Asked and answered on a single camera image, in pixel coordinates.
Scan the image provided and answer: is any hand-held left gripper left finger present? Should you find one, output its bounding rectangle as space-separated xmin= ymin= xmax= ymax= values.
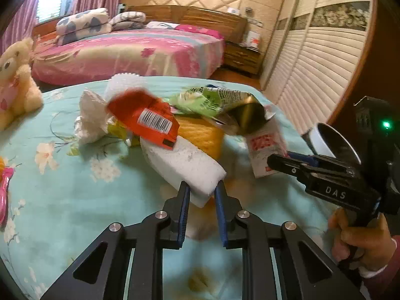
xmin=40 ymin=181 xmax=191 ymax=300

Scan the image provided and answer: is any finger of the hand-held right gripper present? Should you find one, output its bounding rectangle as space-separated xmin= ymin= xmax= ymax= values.
xmin=287 ymin=151 xmax=321 ymax=168
xmin=267 ymin=154 xmax=315 ymax=182

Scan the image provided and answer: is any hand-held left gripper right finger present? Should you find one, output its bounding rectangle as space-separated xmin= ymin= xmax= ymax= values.
xmin=214 ymin=181 xmax=366 ymax=300

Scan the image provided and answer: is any white carton with red print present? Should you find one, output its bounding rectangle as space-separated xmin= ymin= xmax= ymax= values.
xmin=244 ymin=121 xmax=292 ymax=179

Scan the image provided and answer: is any white foam block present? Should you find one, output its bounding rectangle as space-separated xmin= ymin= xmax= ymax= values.
xmin=139 ymin=135 xmax=227 ymax=209

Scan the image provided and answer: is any person's right forearm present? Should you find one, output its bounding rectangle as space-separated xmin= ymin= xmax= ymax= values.
xmin=358 ymin=237 xmax=400 ymax=300

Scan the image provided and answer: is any person's right hand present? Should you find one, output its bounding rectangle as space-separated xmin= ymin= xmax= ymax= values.
xmin=328 ymin=208 xmax=398 ymax=272

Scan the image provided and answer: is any orange sponge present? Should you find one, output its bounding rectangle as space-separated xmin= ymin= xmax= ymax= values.
xmin=174 ymin=116 xmax=225 ymax=161

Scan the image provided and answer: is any green foil snack bag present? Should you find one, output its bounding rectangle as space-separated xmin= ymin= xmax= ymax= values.
xmin=169 ymin=84 xmax=276 ymax=137

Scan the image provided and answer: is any yellow snack packet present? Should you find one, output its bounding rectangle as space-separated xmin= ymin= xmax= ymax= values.
xmin=106 ymin=121 xmax=142 ymax=148

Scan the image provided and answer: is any white louvered wardrobe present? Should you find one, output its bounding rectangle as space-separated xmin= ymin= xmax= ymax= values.
xmin=260 ymin=0 xmax=379 ymax=136

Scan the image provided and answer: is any red snack packet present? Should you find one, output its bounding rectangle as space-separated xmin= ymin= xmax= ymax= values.
xmin=105 ymin=88 xmax=181 ymax=149

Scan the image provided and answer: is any wooden nightstand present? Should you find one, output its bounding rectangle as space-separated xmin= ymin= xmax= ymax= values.
xmin=223 ymin=40 xmax=262 ymax=76

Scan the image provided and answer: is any teal floral blanket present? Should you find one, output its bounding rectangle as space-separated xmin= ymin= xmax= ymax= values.
xmin=0 ymin=75 xmax=340 ymax=300

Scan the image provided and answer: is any white and orange box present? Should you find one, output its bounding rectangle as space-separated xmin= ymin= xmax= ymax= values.
xmin=244 ymin=30 xmax=261 ymax=51

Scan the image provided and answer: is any crumpled white tissue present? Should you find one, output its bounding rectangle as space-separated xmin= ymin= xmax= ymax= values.
xmin=74 ymin=87 xmax=117 ymax=146

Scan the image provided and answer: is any white foam fruit net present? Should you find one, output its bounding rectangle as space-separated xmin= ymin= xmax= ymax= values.
xmin=104 ymin=73 xmax=148 ymax=101

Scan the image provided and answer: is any pink pillow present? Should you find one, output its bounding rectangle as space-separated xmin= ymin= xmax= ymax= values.
xmin=174 ymin=23 xmax=220 ymax=37

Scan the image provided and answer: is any bed with pink sheet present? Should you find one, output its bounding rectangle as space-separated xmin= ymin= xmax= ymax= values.
xmin=31 ymin=26 xmax=226 ymax=86

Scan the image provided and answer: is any wooden headboard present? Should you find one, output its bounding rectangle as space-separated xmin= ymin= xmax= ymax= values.
xmin=125 ymin=5 xmax=249 ymax=42

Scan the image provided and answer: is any pink hairbrush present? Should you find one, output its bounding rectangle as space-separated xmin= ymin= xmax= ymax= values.
xmin=0 ymin=166 xmax=16 ymax=229

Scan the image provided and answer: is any white pillow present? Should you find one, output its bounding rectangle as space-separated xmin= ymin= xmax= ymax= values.
xmin=144 ymin=21 xmax=181 ymax=30

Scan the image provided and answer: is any folded grey patterned quilt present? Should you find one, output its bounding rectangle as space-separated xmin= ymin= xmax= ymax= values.
xmin=108 ymin=11 xmax=148 ymax=32

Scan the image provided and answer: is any cream teddy bear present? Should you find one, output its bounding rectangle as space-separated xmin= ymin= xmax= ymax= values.
xmin=0 ymin=37 xmax=44 ymax=132

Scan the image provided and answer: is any folded quilt with blue hearts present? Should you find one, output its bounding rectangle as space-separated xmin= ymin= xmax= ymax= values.
xmin=55 ymin=7 xmax=114 ymax=46

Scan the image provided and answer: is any window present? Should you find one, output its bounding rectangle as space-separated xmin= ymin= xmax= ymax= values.
xmin=35 ymin=0 xmax=78 ymax=23

